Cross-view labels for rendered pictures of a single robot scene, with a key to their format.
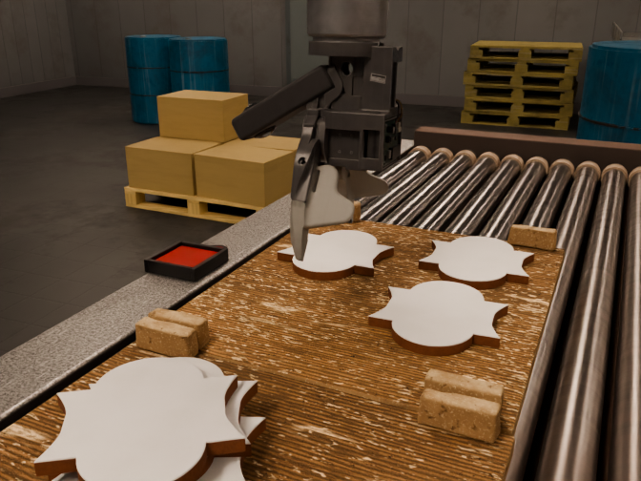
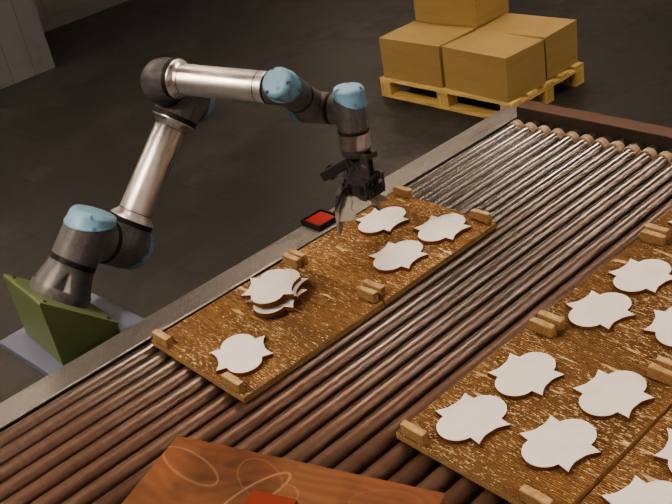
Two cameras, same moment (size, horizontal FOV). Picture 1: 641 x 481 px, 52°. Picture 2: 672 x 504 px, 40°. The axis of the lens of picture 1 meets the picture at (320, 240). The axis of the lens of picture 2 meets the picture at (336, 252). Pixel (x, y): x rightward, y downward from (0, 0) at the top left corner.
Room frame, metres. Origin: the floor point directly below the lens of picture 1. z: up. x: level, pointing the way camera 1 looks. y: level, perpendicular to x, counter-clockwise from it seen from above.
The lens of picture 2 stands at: (-1.18, -0.85, 2.08)
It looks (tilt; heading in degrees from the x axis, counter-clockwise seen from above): 30 degrees down; 27
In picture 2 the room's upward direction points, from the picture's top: 11 degrees counter-clockwise
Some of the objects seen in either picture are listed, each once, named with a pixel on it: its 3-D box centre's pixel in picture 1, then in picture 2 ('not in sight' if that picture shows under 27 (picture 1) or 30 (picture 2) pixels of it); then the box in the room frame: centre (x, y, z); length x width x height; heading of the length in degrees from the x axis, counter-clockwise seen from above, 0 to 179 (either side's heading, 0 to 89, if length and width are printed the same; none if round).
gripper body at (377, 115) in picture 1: (351, 107); (360, 172); (0.64, -0.03, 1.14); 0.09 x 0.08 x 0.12; 69
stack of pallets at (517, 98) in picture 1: (522, 82); not in sight; (6.83, -2.05, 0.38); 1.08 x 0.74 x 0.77; 69
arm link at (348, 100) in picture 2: not in sight; (349, 108); (0.65, -0.02, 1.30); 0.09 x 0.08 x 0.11; 84
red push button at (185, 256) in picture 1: (187, 261); (320, 220); (0.77, 0.17, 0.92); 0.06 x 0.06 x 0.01; 65
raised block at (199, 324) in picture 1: (177, 327); (297, 256); (0.55, 0.13, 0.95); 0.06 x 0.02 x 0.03; 66
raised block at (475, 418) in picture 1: (459, 413); (367, 293); (0.41, -0.10, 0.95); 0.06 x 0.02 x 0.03; 65
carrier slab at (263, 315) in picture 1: (382, 292); (390, 243); (0.67, -0.07, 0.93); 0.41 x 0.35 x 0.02; 156
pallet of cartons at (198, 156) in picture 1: (222, 153); (475, 38); (3.99, 0.60, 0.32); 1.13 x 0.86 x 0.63; 76
